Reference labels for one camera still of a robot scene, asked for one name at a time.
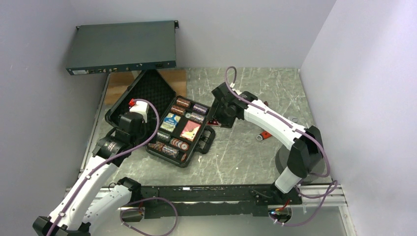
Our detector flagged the grey chip stack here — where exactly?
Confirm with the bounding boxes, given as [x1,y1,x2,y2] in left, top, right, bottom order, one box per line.
[189,112,205,124]

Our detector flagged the blue white card deck box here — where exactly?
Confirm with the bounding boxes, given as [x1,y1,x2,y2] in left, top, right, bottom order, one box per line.
[160,113,181,133]

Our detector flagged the red card deck box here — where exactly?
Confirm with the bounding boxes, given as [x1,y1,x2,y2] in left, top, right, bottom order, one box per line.
[180,120,201,141]

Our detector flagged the black poker chip case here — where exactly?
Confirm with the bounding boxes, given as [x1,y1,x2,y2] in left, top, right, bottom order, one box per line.
[93,70,215,168]

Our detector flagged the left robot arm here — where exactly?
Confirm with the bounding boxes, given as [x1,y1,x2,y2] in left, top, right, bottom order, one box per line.
[32,112,149,236]

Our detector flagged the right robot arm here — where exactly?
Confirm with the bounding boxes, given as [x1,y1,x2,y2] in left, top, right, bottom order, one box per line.
[211,83,323,204]

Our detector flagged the purple chip stack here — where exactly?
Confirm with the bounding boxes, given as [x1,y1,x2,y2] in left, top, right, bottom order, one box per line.
[192,104,208,115]

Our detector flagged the red yellow blue chip stack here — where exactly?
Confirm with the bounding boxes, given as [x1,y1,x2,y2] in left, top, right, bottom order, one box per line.
[148,141,165,152]

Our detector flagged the red white loose chips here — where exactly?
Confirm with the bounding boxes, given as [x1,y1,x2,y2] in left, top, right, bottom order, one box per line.
[170,138,189,151]

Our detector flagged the orange black chip stack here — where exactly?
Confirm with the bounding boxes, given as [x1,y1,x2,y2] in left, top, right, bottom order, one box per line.
[176,97,191,108]
[171,105,186,116]

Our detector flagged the orange blue chip stack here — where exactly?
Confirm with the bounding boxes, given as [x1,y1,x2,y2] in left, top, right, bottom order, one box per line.
[162,145,179,158]

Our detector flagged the wooden board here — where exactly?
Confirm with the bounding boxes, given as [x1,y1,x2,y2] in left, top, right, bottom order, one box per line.
[104,69,187,105]

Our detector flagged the dark grey disc weight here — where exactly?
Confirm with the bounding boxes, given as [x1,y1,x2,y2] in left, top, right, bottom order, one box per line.
[275,146,327,185]

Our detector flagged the dark green rack unit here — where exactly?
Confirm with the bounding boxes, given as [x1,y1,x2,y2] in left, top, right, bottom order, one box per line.
[65,20,179,75]

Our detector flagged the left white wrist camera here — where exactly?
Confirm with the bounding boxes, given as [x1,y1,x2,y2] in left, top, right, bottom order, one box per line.
[129,99,149,123]

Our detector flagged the red handled tool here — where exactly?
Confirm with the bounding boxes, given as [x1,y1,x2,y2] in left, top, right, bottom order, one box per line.
[256,131,271,141]

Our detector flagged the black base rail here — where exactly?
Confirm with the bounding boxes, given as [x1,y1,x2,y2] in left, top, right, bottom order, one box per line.
[131,184,302,219]

